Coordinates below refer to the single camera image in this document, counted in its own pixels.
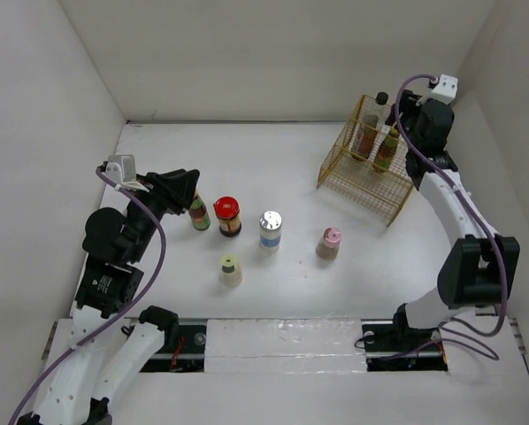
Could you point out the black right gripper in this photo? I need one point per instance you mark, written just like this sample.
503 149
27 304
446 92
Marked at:
408 104

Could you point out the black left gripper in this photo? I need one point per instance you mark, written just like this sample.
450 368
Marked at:
175 189

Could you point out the dark soy sauce bottle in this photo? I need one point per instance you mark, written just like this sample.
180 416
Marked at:
369 126

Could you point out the yellow cap green sauce bottle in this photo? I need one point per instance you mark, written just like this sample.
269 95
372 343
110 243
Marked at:
386 151

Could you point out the red lid sauce jar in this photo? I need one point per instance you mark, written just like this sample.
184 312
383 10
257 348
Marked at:
227 211

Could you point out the silver cap blue shaker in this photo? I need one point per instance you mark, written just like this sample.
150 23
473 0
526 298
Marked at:
270 224

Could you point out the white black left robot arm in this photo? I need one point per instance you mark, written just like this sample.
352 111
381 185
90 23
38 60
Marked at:
126 251

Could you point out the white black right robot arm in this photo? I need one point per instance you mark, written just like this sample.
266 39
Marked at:
480 267

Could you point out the green label sauce bottle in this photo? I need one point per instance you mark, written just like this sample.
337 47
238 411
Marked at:
198 214

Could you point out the yellow cap spice shaker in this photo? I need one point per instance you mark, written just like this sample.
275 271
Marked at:
230 273

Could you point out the pink cap spice shaker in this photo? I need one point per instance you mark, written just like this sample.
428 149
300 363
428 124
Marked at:
329 244

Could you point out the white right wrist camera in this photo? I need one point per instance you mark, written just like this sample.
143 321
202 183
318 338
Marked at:
443 88

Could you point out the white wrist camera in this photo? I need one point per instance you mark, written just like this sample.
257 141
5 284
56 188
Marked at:
443 88
121 169

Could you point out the yellow wire basket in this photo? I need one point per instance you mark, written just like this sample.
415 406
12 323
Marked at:
383 194

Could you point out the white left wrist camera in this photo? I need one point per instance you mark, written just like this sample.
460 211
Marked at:
121 169

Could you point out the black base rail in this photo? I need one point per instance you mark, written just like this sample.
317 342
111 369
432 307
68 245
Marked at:
315 346

